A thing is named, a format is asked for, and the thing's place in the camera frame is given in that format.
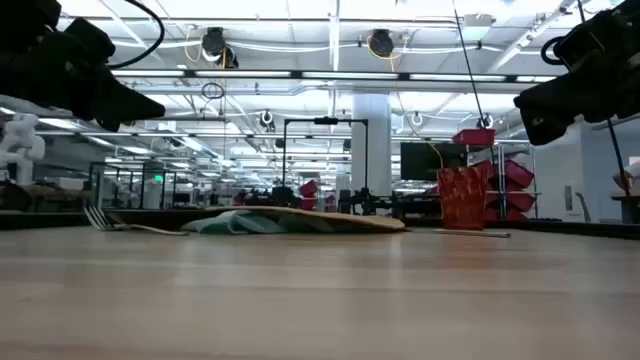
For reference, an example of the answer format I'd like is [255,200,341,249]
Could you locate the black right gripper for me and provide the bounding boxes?
[513,0,640,147]

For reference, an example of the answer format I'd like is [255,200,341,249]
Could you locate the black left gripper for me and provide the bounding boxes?
[0,0,167,133]

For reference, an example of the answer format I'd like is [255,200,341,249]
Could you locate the silver fork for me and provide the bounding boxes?
[83,205,190,237]

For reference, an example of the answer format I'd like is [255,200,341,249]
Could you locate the silver knife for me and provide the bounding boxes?
[405,227,513,239]

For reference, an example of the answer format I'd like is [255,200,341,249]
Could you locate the teal cloth napkin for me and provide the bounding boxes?
[180,209,346,236]

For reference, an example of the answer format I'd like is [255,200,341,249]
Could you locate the round woven straw placemat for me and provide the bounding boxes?
[206,205,407,234]

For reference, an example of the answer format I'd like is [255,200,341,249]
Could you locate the metal shelf with red bins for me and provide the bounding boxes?
[482,143,541,222]

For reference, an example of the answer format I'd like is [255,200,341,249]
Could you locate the red storage bin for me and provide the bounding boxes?
[451,128,497,148]

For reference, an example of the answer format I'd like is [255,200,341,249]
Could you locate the person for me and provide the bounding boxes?
[612,159,640,197]

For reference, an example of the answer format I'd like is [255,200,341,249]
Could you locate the grey office chair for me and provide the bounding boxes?
[573,191,593,224]

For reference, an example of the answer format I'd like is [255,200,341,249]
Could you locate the wooden side table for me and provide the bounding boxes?
[609,193,640,225]

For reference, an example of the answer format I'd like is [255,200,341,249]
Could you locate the red patterned cup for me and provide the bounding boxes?
[436,166,495,232]

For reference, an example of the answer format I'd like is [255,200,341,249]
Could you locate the black monitor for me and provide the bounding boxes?
[399,141,469,183]

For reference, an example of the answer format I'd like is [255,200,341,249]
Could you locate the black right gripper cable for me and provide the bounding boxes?
[540,35,567,67]

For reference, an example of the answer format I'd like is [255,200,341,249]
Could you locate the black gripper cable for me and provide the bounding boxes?
[540,35,567,67]
[106,0,167,71]

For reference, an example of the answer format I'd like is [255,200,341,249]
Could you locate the thin black hanging cable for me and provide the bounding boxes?
[451,0,490,129]
[606,118,633,198]

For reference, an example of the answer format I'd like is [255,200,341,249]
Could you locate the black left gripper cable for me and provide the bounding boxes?
[106,0,167,71]

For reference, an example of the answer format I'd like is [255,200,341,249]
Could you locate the black ceiling cable reel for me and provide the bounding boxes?
[366,28,397,60]
[201,26,241,71]

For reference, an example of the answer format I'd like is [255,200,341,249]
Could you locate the black aluminium table frame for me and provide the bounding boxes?
[0,208,640,241]

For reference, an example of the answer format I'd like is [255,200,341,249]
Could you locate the black camera stand frame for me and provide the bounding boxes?
[281,116,370,202]

